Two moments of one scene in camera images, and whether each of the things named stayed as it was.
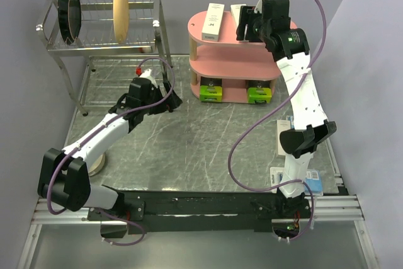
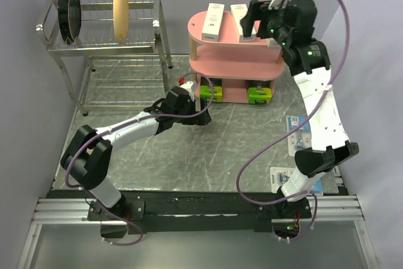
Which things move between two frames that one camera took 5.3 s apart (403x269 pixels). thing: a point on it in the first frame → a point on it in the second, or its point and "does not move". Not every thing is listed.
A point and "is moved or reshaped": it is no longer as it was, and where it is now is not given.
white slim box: x=212 y=24 does not move
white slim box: x=236 y=12 does not move
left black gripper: x=171 y=102 → x=202 y=120
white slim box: x=281 y=125 is moved or reshaped
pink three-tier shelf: x=235 y=62 does not move
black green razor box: x=211 y=89 does not move
